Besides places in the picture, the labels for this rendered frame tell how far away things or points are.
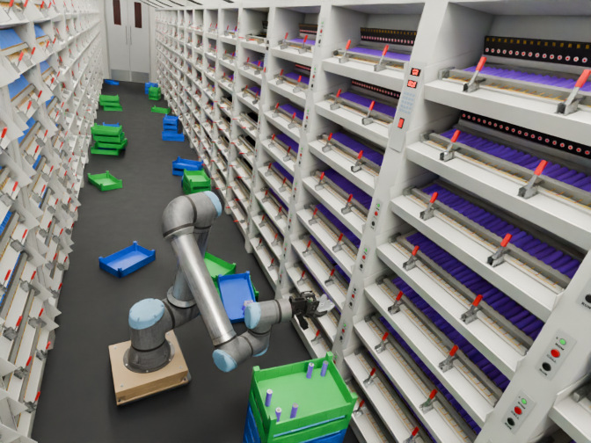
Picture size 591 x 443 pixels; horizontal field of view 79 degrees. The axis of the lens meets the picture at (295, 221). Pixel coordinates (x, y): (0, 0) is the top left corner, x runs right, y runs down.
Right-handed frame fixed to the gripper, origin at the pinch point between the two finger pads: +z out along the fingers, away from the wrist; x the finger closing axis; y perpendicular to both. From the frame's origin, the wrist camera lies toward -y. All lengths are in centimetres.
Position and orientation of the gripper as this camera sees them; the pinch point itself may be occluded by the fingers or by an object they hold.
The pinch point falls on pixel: (331, 306)
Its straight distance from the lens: 156.7
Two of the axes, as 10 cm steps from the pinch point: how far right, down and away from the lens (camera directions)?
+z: 9.1, -0.5, 4.2
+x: -3.9, -4.7, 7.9
